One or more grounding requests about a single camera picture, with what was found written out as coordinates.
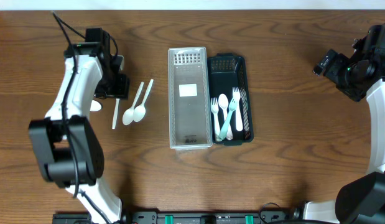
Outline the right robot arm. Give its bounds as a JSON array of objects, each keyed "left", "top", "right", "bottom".
[{"left": 288, "top": 23, "right": 385, "bottom": 223}]

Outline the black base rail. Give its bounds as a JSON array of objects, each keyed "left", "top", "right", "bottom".
[{"left": 52, "top": 210, "right": 305, "bottom": 224}]

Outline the clear plastic basket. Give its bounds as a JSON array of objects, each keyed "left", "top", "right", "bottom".
[{"left": 168, "top": 47, "right": 213, "bottom": 151}]

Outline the white label in basket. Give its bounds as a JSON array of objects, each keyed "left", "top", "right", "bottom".
[{"left": 179, "top": 84, "right": 198, "bottom": 97}]

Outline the black plastic basket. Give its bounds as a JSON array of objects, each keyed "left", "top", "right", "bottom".
[{"left": 207, "top": 53, "right": 254, "bottom": 146}]

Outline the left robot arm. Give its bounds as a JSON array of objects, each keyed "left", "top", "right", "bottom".
[{"left": 29, "top": 28, "right": 129, "bottom": 223}]

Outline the white spoon bowl up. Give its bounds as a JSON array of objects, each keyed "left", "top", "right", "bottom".
[{"left": 112, "top": 98, "right": 120, "bottom": 129}]

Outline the pale green plastic fork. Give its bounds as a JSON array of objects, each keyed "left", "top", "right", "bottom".
[{"left": 218, "top": 98, "right": 237, "bottom": 141}]

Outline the white spoon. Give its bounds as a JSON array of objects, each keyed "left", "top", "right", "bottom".
[
  {"left": 90, "top": 100, "right": 102, "bottom": 112},
  {"left": 218, "top": 93, "right": 233, "bottom": 140},
  {"left": 133, "top": 79, "right": 154, "bottom": 122},
  {"left": 122, "top": 82, "right": 144, "bottom": 126}
]

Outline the white fork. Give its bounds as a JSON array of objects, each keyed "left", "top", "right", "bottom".
[
  {"left": 232, "top": 87, "right": 243, "bottom": 131},
  {"left": 210, "top": 98, "right": 221, "bottom": 141}
]

